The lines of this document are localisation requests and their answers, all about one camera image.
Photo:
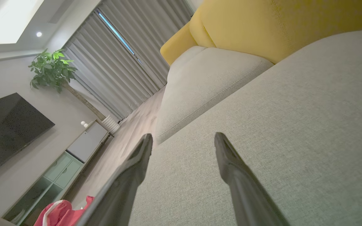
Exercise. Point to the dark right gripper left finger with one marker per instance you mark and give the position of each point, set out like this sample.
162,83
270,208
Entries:
121,194

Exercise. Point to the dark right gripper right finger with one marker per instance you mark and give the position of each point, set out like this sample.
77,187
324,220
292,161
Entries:
250,201

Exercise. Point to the red number 23 jersey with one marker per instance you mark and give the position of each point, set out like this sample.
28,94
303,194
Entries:
58,215

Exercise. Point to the low television cabinet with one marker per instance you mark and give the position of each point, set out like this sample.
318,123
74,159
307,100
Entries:
61,169

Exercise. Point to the white ribbed plant pot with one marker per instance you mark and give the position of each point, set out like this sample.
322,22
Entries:
111,124

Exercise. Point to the small white figurine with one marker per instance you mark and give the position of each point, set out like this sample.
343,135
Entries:
84,124

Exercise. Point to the wide grey sofa seat cushion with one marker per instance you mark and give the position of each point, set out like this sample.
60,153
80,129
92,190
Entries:
294,131

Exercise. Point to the grey pleated curtain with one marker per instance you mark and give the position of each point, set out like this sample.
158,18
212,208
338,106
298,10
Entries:
121,66

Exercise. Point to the black flat television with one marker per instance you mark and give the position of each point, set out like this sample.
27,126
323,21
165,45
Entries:
8,131

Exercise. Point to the green potted tree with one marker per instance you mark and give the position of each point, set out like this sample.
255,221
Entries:
50,70

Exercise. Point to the small grey sofa seat cushion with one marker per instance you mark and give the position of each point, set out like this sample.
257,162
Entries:
185,56

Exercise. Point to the yellow sofa end cushion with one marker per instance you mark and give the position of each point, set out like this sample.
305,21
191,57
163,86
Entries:
178,47

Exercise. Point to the long yellow sofa backrest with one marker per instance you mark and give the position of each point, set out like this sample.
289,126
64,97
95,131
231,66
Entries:
278,25

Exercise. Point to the short yellow sofa backrest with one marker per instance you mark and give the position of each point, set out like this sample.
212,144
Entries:
200,28

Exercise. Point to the round ceiling spotlight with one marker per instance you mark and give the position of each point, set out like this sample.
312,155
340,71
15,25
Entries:
39,34

